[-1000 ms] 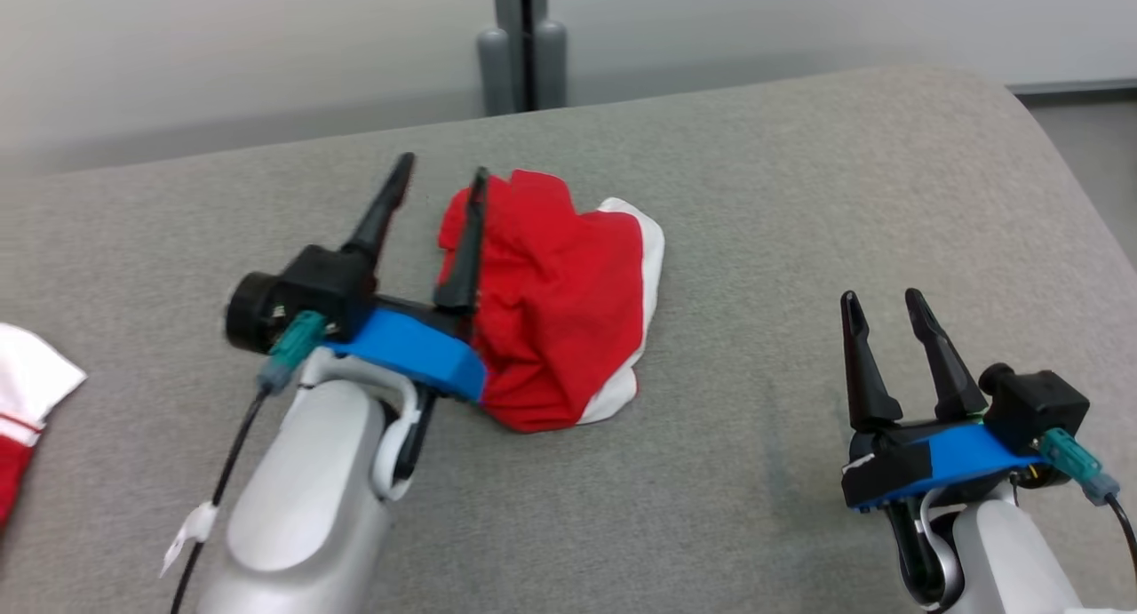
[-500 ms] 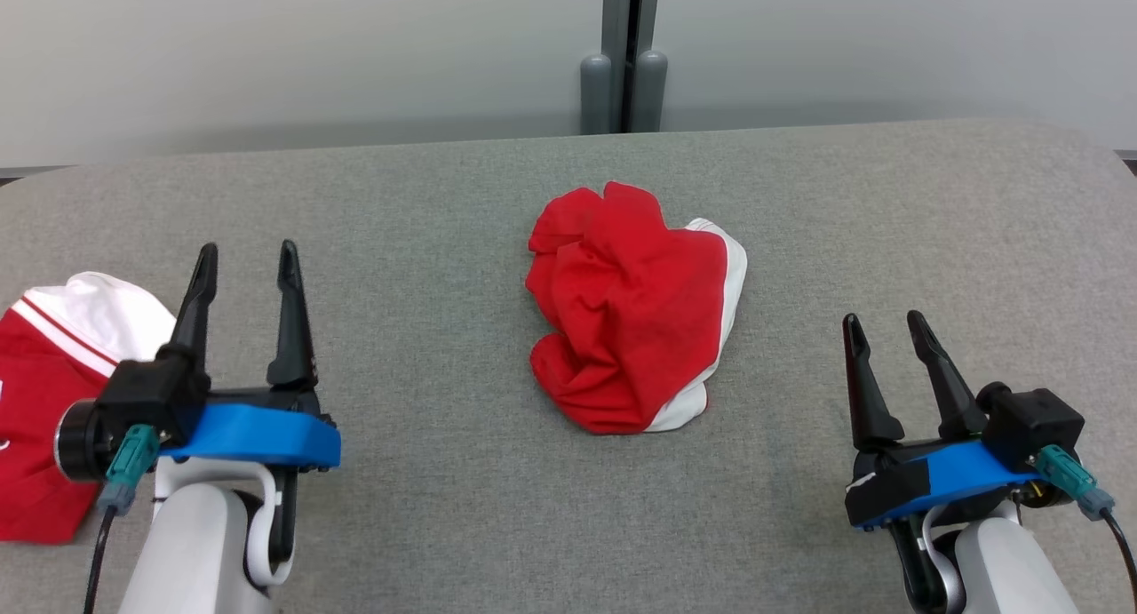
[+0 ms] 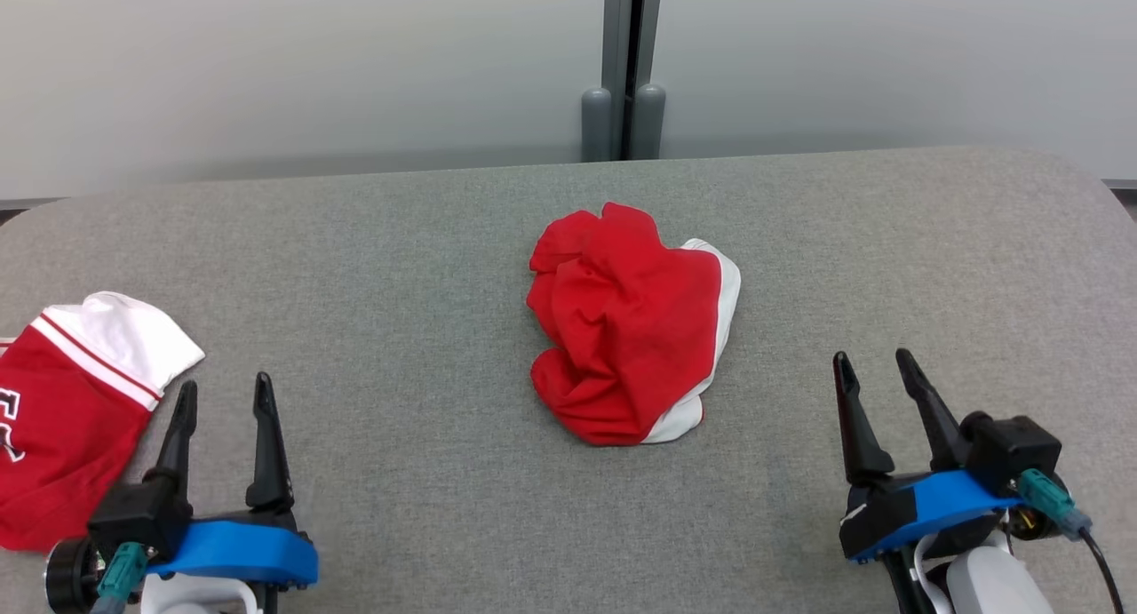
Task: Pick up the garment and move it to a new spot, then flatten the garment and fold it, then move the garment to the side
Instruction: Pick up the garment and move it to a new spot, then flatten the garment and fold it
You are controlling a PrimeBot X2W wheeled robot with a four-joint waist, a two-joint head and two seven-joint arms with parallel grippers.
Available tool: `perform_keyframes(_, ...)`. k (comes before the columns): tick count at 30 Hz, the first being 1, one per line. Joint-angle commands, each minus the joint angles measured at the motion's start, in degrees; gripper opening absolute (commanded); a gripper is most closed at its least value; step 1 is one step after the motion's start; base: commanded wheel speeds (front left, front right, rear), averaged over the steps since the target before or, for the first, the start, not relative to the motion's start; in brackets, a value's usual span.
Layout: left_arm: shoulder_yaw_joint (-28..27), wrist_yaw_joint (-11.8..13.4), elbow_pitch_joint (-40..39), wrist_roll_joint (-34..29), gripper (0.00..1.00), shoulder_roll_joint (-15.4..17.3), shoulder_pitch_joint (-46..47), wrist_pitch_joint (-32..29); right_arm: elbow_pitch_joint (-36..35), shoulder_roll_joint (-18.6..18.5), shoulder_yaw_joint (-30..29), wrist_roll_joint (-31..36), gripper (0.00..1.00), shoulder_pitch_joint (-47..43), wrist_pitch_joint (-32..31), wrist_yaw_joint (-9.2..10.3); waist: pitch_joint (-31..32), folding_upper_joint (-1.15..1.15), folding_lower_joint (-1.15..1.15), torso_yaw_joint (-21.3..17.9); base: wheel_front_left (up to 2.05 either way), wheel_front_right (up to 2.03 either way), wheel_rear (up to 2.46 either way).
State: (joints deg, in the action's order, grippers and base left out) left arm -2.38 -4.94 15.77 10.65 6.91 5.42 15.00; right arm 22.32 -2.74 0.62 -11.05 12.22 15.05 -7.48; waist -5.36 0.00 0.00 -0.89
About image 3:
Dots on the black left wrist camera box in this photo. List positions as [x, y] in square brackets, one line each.
[138, 512]

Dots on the grey metal partition post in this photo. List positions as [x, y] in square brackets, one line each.
[631, 27]

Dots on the grey rounded post foot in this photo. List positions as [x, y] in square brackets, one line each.
[649, 123]
[597, 125]

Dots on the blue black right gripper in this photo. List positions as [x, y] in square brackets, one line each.
[933, 503]

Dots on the red white basketball jersey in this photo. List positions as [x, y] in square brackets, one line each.
[62, 418]

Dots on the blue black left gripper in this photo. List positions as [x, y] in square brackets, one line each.
[235, 550]

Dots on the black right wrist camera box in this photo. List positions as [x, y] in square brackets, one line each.
[1013, 450]

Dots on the grey fabric covered table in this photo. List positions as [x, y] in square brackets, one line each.
[400, 285]

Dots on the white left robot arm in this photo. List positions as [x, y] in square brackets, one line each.
[200, 596]

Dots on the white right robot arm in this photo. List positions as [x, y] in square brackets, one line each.
[986, 583]

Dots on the red shorts with white trim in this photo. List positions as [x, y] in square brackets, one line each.
[631, 330]

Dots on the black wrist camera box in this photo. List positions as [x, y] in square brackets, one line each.
[138, 512]
[1013, 450]

